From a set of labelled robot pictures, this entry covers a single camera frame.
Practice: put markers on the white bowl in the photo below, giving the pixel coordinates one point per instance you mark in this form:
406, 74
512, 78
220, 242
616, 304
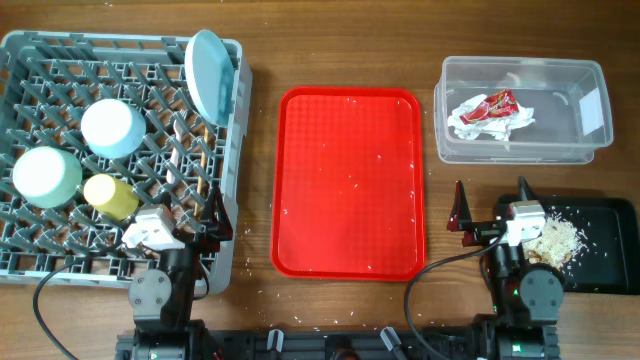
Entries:
112, 128

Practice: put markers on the yellow plastic cup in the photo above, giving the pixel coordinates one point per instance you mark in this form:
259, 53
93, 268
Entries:
110, 196

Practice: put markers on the red plastic serving tray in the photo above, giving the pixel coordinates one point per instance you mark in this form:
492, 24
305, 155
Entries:
348, 197

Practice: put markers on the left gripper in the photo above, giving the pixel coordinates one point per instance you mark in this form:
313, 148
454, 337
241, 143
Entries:
219, 226

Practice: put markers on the black plastic tray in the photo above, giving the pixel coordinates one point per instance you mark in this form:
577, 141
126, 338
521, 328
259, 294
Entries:
611, 226

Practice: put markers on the grey plastic dishwasher rack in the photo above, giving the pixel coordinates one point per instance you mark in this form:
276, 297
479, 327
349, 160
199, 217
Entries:
48, 80

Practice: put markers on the clear plastic waste bin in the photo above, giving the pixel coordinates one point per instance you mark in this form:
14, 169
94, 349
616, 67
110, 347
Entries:
573, 115

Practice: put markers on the rice and peanut scraps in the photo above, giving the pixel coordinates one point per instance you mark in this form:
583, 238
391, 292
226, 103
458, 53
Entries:
559, 244

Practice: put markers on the red snack wrapper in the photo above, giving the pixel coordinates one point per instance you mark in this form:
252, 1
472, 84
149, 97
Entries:
500, 104

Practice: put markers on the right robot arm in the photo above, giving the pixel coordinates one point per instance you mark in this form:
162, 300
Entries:
526, 297

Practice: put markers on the white plastic fork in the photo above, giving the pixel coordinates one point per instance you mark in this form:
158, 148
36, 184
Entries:
179, 131

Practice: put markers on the light blue plate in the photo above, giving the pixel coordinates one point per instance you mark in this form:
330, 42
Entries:
210, 76

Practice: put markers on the small green bowl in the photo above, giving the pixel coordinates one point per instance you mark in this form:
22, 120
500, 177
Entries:
47, 177

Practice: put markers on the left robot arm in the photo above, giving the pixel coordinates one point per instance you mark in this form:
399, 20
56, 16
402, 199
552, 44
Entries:
162, 297

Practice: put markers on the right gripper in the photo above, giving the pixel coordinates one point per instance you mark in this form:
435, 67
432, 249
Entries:
461, 221

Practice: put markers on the white tissue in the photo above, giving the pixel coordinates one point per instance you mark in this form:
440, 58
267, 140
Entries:
499, 129

